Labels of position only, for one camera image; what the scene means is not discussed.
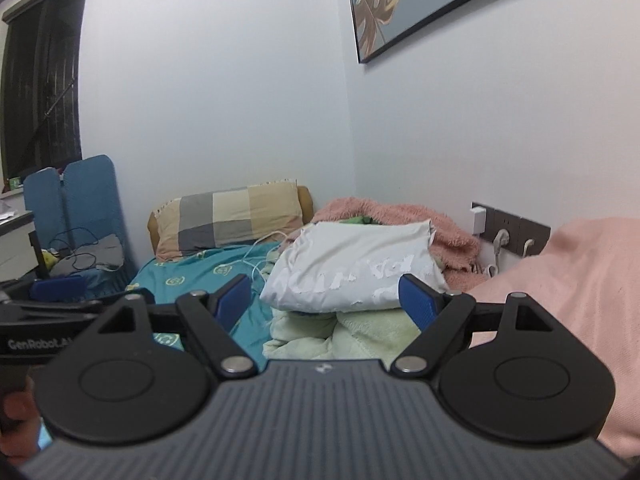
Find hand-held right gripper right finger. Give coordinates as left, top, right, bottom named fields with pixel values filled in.
left=391, top=274, right=563, bottom=380

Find dark window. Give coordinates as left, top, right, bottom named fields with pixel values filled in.
left=0, top=0, right=93, bottom=193

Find plain pink cloth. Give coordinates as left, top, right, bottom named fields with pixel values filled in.
left=447, top=217, right=640, bottom=466

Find black wall socket strip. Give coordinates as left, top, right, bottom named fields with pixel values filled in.
left=471, top=202, right=552, bottom=256

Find white garment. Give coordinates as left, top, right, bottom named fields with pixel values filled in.
left=260, top=219, right=451, bottom=313

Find grey cloth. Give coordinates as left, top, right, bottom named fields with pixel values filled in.
left=50, top=234, right=126, bottom=278

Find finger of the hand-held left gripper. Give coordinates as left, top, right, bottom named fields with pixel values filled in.
left=0, top=287, right=157, bottom=322
left=0, top=275, right=88, bottom=306

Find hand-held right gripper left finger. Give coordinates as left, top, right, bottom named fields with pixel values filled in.
left=85, top=274, right=259, bottom=380

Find blue padded chair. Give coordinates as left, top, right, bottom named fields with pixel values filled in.
left=23, top=167, right=66, bottom=281
left=50, top=155, right=138, bottom=286

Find person's left hand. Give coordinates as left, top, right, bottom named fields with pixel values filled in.
left=0, top=376, right=41, bottom=462

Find checked pillow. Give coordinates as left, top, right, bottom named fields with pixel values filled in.
left=152, top=180, right=306, bottom=258

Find teal printed bed sheet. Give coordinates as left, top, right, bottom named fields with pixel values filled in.
left=125, top=240, right=286, bottom=371

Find black cable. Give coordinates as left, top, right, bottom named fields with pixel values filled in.
left=47, top=227, right=108, bottom=271

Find white charging cable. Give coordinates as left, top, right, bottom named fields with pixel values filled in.
left=227, top=230, right=291, bottom=286

